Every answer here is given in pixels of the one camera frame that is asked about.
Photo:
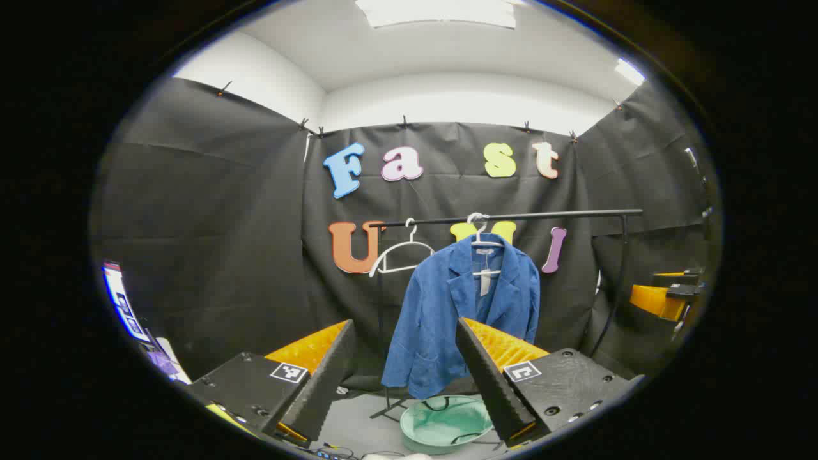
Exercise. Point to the black backdrop cloth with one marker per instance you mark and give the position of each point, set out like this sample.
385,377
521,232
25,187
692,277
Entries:
223,223

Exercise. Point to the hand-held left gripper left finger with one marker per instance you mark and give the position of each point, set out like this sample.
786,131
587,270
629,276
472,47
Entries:
319,390

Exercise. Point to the row of black cloth clips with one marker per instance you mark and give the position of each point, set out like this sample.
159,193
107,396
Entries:
404,122

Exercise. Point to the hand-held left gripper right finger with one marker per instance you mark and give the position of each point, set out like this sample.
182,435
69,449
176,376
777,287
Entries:
489,383

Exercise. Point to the small ceiling light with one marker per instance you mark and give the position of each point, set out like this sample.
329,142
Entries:
629,72

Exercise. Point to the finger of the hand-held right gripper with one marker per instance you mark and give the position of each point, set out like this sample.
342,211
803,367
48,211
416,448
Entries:
677,278
658,301

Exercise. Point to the green laundry hamper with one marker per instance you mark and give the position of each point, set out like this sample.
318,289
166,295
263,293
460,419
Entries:
441,425

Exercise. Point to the black clothes rack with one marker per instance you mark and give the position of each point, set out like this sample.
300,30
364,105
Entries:
562,216

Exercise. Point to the large ceiling light panel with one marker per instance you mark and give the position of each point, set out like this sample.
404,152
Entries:
434,13

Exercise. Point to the white hanger with taped hook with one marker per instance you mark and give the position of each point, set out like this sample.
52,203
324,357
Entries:
478,237

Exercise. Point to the empty white hanger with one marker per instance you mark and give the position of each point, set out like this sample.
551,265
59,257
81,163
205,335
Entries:
409,236

